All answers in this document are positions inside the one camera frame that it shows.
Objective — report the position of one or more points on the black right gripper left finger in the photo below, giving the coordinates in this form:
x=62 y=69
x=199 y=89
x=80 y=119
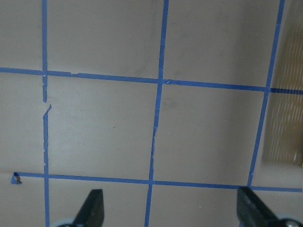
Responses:
x=91 y=214

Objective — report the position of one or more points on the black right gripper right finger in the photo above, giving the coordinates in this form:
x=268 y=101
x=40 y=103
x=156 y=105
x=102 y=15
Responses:
x=252 y=211

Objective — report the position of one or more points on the yellow plastic basket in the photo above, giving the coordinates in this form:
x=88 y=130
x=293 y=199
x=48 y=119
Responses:
x=283 y=139

